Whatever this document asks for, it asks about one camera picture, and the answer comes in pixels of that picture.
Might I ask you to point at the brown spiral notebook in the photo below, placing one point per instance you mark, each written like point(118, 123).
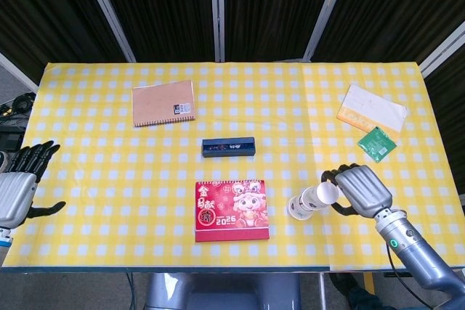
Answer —
point(160, 103)

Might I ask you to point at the white partition post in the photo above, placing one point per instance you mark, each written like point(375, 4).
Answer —
point(18, 72)
point(109, 12)
point(325, 12)
point(443, 52)
point(217, 8)

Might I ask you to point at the dark ribbed partition panel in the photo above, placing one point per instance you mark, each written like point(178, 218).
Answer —
point(276, 8)
point(392, 8)
point(452, 106)
point(43, 8)
point(160, 8)

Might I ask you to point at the green square packet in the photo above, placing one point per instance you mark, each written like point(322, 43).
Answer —
point(377, 144)

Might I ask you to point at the paper cup with black line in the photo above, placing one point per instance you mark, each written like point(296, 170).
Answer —
point(309, 201)

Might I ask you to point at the dark blue long box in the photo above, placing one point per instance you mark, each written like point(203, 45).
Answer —
point(229, 147)

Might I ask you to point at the yellow checkered tablecloth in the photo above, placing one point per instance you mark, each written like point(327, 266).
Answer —
point(145, 186)

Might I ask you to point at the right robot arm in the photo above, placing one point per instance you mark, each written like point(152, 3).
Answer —
point(410, 244)

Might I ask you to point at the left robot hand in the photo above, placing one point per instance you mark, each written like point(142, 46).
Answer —
point(16, 194)

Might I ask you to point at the white black shoe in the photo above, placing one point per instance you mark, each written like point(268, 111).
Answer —
point(3, 161)

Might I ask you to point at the grey robot torso base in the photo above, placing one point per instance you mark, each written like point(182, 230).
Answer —
point(218, 292)

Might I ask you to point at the red 2026 desk calendar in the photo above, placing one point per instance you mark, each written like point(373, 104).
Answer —
point(225, 212)

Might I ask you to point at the paper cup with printed text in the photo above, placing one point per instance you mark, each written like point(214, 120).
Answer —
point(295, 210)

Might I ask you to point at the paper cup with blue flower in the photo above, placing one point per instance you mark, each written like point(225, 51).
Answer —
point(328, 194)

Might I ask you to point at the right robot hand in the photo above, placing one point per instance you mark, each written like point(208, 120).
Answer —
point(363, 190)

